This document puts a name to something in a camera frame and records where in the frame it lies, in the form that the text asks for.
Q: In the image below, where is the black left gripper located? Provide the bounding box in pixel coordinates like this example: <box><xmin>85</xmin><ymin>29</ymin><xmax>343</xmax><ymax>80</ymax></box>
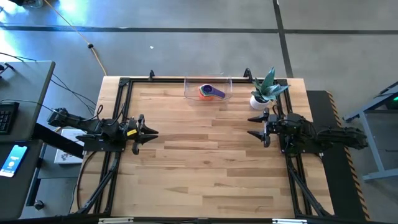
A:
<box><xmin>123</xmin><ymin>114</ymin><xmax>159</xmax><ymax>156</ymax></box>

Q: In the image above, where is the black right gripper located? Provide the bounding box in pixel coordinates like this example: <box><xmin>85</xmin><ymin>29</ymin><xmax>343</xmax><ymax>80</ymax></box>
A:
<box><xmin>247</xmin><ymin>108</ymin><xmax>285</xmax><ymax>149</ymax></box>

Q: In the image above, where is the purple measuring cup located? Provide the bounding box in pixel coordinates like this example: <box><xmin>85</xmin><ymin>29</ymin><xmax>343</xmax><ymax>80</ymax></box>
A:
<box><xmin>201</xmin><ymin>83</ymin><xmax>226</xmax><ymax>100</ymax></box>

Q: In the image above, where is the orange measuring cup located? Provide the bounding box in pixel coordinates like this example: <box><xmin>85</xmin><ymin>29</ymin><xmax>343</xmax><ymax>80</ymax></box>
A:
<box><xmin>198</xmin><ymin>88</ymin><xmax>215</xmax><ymax>101</ymax></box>

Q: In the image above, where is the clear plastic basket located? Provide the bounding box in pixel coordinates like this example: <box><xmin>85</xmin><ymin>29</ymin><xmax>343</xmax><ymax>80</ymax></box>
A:
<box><xmin>183</xmin><ymin>74</ymin><xmax>233</xmax><ymax>107</ymax></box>

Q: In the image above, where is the snake plant in white pot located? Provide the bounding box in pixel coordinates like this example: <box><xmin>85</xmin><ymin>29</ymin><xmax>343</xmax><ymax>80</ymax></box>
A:
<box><xmin>249</xmin><ymin>67</ymin><xmax>292</xmax><ymax>111</ymax></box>

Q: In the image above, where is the white printed booklet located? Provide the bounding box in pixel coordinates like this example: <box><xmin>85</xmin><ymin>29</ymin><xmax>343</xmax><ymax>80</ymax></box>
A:
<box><xmin>53</xmin><ymin>128</ymin><xmax>88</xmax><ymax>165</ymax></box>

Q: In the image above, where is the black hazard-striped floor mat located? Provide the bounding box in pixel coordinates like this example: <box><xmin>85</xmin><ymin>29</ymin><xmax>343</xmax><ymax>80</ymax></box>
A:
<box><xmin>306</xmin><ymin>90</ymin><xmax>371</xmax><ymax>222</ymax></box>

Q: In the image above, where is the black desk support beam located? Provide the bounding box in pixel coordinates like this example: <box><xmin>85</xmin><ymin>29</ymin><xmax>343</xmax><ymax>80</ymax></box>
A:
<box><xmin>32</xmin><ymin>123</ymin><xmax>85</xmax><ymax>159</ymax></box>

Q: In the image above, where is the gray metal stand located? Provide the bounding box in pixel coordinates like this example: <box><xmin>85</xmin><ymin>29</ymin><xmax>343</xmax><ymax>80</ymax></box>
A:
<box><xmin>343</xmin><ymin>81</ymin><xmax>398</xmax><ymax>182</ymax></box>

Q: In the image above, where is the smartphone with lit screen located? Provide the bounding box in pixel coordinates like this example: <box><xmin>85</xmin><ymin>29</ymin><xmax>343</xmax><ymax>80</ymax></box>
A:
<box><xmin>0</xmin><ymin>144</ymin><xmax>29</xmax><ymax>179</ymax></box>

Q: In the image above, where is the black keyboard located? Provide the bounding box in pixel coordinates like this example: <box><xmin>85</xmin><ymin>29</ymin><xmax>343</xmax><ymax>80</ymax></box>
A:
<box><xmin>0</xmin><ymin>101</ymin><xmax>20</xmax><ymax>136</ymax></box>

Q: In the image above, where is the dark gray desk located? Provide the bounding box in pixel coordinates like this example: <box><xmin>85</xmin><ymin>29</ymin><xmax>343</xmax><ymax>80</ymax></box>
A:
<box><xmin>0</xmin><ymin>139</ymin><xmax>43</xmax><ymax>220</ymax></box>

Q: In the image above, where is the black aluminium table frame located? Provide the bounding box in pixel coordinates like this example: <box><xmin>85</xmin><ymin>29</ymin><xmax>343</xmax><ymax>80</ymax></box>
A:
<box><xmin>76</xmin><ymin>68</ymin><xmax>335</xmax><ymax>218</ymax></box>

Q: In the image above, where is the silver metal bracket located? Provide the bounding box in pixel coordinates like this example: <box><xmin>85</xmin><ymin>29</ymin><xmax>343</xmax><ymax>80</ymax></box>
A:
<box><xmin>98</xmin><ymin>217</ymin><xmax>134</xmax><ymax>224</ymax></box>
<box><xmin>272</xmin><ymin>218</ymin><xmax>308</xmax><ymax>224</ymax></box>

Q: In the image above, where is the yellow floor cable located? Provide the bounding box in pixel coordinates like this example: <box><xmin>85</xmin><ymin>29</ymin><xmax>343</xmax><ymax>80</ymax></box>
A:
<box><xmin>43</xmin><ymin>0</ymin><xmax>108</xmax><ymax>77</ymax></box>

